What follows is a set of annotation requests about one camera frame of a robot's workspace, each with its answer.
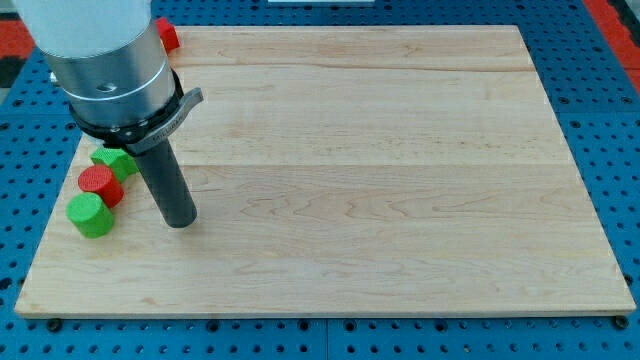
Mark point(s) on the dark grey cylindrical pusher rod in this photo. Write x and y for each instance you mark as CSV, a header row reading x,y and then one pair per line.
x,y
166,183

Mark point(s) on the black clamp ring with lever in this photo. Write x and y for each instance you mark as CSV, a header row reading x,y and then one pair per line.
x,y
149,132

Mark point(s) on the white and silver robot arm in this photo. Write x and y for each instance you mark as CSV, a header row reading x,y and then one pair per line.
x,y
108,58

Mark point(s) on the green star-shaped block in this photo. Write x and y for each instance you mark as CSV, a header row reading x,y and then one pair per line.
x,y
120,162

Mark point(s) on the red cylinder block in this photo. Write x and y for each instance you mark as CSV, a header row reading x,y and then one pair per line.
x,y
101,180

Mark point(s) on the green cylinder block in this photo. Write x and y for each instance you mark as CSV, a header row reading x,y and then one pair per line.
x,y
90,215

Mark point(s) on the red block at board corner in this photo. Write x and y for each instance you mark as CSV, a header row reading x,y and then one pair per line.
x,y
168,34

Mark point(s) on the light wooden board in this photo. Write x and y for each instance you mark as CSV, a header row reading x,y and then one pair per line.
x,y
347,172

